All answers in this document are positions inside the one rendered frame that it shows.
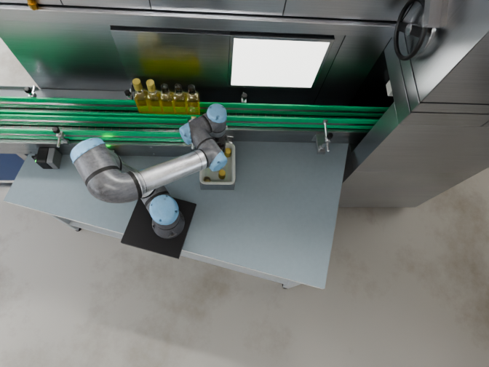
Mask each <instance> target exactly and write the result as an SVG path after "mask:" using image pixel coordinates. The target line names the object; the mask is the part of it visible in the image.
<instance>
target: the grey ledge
mask: <svg viewBox="0 0 489 367"><path fill-rule="evenodd" d="M25 87H30V88H31V92H32V89H33V87H31V86H6V85H0V96H9V97H28V93H26V92H25V91H24V88H25ZM35 93H36V95H37V96H36V97H37V98H86V99H112V100H126V99H127V96H126V95H125V94H124V91H102V90H54V89H39V88H38V87H36V90H35Z"/></svg>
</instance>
